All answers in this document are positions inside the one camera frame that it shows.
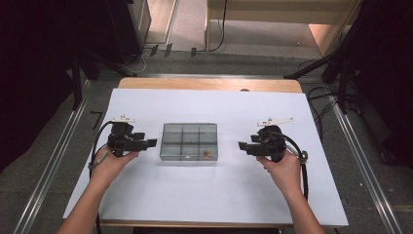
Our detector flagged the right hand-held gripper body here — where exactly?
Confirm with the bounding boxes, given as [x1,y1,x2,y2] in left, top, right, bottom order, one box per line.
[256,117,295,163]

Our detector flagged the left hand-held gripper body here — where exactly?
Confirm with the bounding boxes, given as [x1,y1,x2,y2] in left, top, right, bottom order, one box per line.
[106,114,142,159]

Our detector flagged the clear grey compartment box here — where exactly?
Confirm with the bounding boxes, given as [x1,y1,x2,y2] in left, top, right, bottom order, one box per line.
[159,122,219,162]

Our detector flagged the person's left hand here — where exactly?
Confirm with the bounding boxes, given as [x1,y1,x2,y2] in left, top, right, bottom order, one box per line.
[89,149,140,191]

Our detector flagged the person's right hand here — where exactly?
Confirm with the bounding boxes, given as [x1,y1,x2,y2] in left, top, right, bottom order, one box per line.
[255,152,304,196]

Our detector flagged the white table sheet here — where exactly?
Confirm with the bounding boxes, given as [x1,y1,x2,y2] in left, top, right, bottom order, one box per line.
[62,88,350,227]

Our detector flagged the black tripod stand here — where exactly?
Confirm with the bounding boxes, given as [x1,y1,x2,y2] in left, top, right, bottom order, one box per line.
[283,32,361,115]

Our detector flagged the dark curtain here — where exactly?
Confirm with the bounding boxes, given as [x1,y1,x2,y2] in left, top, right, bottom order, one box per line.
[0,0,144,172]
[337,0,413,169]

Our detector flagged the light wooden bench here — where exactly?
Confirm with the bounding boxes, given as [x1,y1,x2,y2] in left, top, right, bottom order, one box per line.
[206,0,362,57]

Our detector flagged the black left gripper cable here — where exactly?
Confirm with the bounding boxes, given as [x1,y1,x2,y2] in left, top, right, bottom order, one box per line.
[89,120,115,234]

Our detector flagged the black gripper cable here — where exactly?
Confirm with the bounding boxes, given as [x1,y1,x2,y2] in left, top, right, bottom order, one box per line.
[89,120,115,234]
[278,131,310,202]

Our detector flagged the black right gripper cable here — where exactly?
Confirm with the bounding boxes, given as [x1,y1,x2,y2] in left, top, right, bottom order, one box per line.
[278,131,310,202]

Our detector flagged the black floor cables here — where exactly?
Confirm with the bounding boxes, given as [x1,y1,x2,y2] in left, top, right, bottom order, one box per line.
[306,85,340,141]

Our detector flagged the white floor cable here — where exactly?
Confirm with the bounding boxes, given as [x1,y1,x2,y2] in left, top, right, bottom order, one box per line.
[124,48,150,75]

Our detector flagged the metal floor rail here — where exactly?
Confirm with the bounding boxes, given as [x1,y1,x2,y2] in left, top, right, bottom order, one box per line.
[330,102,404,234]
[12,80,93,234]

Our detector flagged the black hanging cable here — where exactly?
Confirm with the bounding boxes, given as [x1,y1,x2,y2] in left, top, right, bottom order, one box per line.
[204,0,229,54]

